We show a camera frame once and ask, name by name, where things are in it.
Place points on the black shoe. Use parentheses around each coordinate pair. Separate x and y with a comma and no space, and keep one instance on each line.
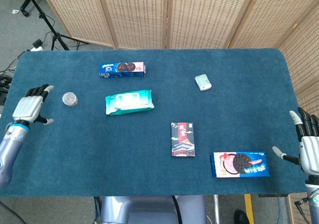
(240,216)

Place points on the yellow floor tape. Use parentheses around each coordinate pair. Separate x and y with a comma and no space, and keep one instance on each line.
(248,207)

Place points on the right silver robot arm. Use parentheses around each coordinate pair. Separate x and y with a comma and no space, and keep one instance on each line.
(312,199)

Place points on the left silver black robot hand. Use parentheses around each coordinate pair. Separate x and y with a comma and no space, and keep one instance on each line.
(27,108)

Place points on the blue felt table mat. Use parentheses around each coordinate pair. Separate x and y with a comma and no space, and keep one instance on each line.
(154,124)

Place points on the wide blue pink cookie box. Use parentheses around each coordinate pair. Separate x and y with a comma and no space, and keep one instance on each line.
(239,164)

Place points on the woven bamboo folding screen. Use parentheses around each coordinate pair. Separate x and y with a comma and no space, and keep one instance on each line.
(199,17)

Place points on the silver robot torso base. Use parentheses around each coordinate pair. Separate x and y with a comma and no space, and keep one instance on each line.
(152,210)

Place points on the black tripod stand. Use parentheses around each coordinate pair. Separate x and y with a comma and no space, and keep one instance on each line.
(47,22)

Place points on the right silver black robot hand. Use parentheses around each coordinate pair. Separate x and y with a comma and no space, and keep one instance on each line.
(309,149)

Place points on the small mint green packet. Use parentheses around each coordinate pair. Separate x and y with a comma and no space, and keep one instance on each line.
(203,82)

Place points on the long slim blue cookie box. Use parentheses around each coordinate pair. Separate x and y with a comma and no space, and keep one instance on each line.
(122,69)

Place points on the black power adapter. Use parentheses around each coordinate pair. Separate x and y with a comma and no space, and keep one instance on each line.
(38,43)

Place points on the white power strip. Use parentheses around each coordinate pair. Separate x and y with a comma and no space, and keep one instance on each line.
(36,49)

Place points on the round silver tin can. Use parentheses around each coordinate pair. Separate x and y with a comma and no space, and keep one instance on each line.
(70,99)

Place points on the black office chair base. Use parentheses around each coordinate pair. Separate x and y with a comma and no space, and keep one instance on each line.
(21,0)

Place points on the teal wet wipes pack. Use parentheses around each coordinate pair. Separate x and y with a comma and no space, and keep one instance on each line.
(129,102)

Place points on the dark palace print card box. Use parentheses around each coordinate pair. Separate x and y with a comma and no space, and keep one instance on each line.
(183,139)

